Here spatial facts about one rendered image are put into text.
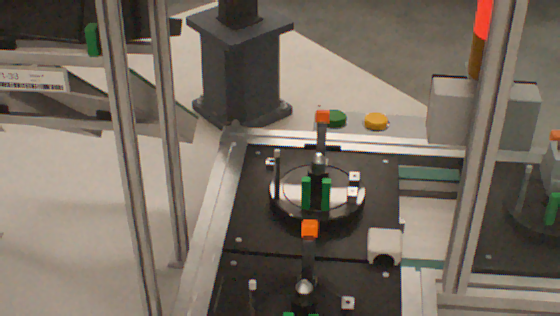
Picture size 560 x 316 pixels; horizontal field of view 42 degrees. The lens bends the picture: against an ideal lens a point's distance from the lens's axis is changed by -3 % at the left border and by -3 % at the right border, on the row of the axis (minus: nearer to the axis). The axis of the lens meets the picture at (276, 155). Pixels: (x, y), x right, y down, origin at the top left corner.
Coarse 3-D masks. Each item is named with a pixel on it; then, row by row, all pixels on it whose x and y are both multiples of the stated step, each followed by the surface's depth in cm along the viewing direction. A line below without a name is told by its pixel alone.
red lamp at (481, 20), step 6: (480, 0) 76; (486, 0) 75; (480, 6) 76; (486, 6) 75; (480, 12) 76; (486, 12) 76; (480, 18) 77; (486, 18) 76; (480, 24) 77; (486, 24) 76; (474, 30) 79; (480, 30) 77; (486, 30) 77; (480, 36) 78; (486, 36) 77
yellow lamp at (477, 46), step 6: (474, 36) 79; (474, 42) 79; (480, 42) 78; (474, 48) 79; (480, 48) 78; (474, 54) 79; (480, 54) 78; (474, 60) 80; (480, 60) 79; (468, 66) 81; (474, 66) 80; (480, 66) 79; (468, 72) 81; (474, 72) 80; (474, 78) 80
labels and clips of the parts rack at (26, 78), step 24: (96, 24) 73; (0, 48) 75; (96, 48) 74; (0, 72) 76; (24, 72) 76; (48, 72) 76; (0, 120) 102; (24, 120) 102; (48, 120) 101; (72, 120) 101; (96, 120) 101; (144, 120) 101
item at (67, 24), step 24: (0, 0) 79; (24, 0) 79; (48, 0) 78; (72, 0) 77; (120, 0) 85; (144, 0) 91; (0, 24) 80; (24, 24) 79; (48, 24) 78; (72, 24) 78; (144, 24) 92
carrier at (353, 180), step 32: (256, 160) 117; (288, 160) 117; (320, 160) 105; (352, 160) 117; (384, 160) 117; (256, 192) 111; (288, 192) 108; (320, 192) 107; (352, 192) 105; (384, 192) 111; (256, 224) 105; (288, 224) 105; (320, 224) 103; (352, 224) 105; (384, 224) 105; (288, 256) 101; (320, 256) 100; (352, 256) 100; (384, 256) 99
